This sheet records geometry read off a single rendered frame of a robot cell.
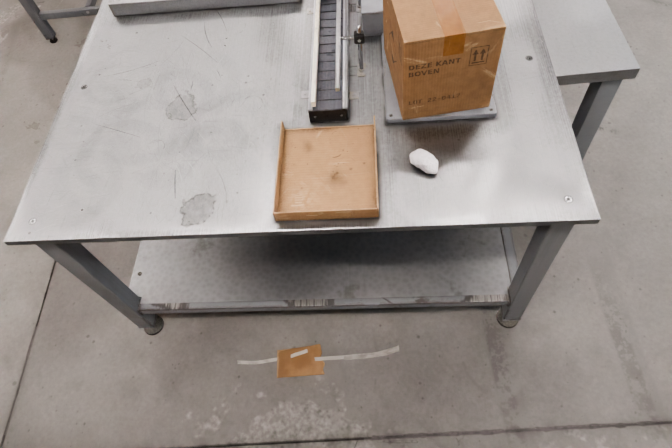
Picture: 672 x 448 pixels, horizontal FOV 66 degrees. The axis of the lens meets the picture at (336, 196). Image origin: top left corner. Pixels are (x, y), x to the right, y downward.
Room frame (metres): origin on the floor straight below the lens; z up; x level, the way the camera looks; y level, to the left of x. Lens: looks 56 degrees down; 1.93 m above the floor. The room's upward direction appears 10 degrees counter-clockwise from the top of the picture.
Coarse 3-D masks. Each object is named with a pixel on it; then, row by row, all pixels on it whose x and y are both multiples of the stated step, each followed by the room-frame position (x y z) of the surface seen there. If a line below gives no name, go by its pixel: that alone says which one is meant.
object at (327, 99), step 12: (324, 0) 1.46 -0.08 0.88; (336, 0) 1.45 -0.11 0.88; (324, 12) 1.40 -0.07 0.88; (324, 24) 1.34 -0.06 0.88; (324, 36) 1.29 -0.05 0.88; (324, 48) 1.23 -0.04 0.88; (324, 60) 1.18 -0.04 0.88; (324, 72) 1.13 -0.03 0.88; (324, 84) 1.08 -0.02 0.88; (324, 96) 1.04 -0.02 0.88; (336, 96) 1.03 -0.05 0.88; (324, 108) 0.99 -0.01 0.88; (336, 108) 0.98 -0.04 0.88
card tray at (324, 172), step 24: (288, 144) 0.93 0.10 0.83; (312, 144) 0.91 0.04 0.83; (336, 144) 0.90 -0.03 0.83; (360, 144) 0.88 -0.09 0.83; (288, 168) 0.84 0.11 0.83; (312, 168) 0.83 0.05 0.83; (336, 168) 0.82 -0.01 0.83; (360, 168) 0.80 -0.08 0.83; (288, 192) 0.77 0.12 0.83; (312, 192) 0.75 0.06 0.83; (336, 192) 0.74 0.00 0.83; (360, 192) 0.73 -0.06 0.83; (288, 216) 0.68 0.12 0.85; (312, 216) 0.67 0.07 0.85; (336, 216) 0.66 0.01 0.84; (360, 216) 0.65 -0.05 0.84
